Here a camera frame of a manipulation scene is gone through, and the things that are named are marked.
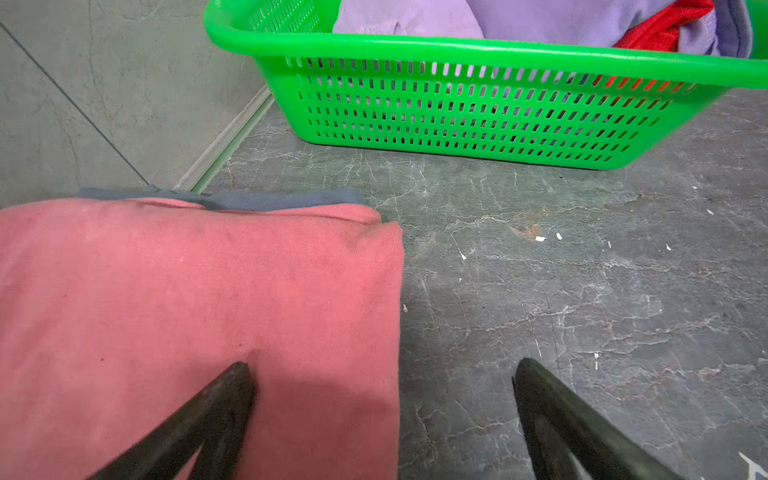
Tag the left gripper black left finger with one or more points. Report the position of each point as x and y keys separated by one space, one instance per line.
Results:
x=207 y=432

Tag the purple t-shirt with print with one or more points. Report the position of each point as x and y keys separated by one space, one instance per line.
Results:
x=593 y=23

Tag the red t-shirt in basket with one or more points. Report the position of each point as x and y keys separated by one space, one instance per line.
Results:
x=687 y=27

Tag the folded grey-blue t-shirt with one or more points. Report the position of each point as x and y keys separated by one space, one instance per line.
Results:
x=235 y=200

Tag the folded pink t-shirt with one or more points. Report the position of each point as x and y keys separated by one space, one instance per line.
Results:
x=115 y=313

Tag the green plastic laundry basket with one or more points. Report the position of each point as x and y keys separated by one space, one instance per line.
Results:
x=567 y=106

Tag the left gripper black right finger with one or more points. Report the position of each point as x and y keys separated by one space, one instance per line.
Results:
x=564 y=434

